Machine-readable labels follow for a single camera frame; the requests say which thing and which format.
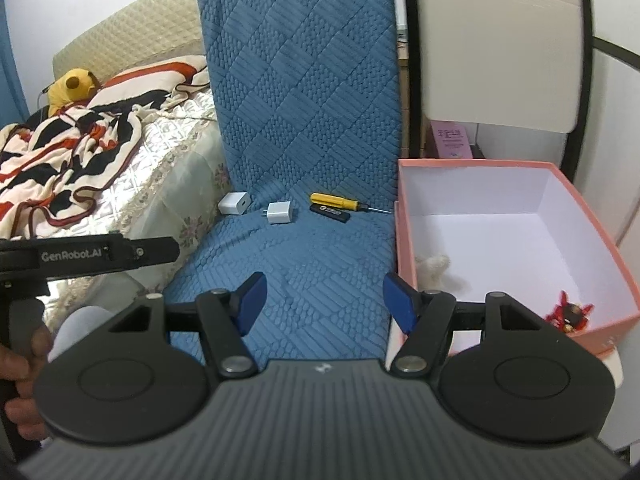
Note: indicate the black flash drive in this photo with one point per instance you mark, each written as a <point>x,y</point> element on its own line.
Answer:
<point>330,214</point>

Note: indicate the white oval-port power adapter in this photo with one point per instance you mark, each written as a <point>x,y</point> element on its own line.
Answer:
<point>232,204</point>

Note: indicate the floral quilted bedspread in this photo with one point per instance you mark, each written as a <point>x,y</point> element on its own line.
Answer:
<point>165,160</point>

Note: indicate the pink cardboard box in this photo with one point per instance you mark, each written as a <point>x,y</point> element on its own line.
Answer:
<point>590,220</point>

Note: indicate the yellow plush toy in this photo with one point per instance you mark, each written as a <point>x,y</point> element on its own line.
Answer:
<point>72,87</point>

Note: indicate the person's left hand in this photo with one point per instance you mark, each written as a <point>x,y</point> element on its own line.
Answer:
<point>25,360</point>

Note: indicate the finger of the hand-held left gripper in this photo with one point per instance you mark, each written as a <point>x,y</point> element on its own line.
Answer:
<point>152,250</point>

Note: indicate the striped fleece blanket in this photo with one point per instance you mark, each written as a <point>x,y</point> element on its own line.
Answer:
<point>75,160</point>

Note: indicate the white folding chair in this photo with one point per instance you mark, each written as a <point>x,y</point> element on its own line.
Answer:
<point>414,85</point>

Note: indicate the white fluffy toy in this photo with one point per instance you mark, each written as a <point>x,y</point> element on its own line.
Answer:
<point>434,269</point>

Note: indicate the pink printed booklet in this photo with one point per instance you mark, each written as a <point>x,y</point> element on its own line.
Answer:
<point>451,140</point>

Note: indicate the beige padded headboard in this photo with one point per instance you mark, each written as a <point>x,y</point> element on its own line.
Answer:
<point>140,30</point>

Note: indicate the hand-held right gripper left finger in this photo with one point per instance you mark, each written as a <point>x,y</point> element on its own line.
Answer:
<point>254,302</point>

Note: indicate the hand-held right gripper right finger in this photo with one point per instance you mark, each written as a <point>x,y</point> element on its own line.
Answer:
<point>399,305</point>

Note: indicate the red toy figure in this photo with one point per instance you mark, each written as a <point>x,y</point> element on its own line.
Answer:
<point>570,312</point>

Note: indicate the blue quilted seat cover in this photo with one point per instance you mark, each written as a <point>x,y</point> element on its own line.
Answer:
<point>300,110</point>

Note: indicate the blue curtain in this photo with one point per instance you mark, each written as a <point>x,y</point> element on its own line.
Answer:
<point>10,75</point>

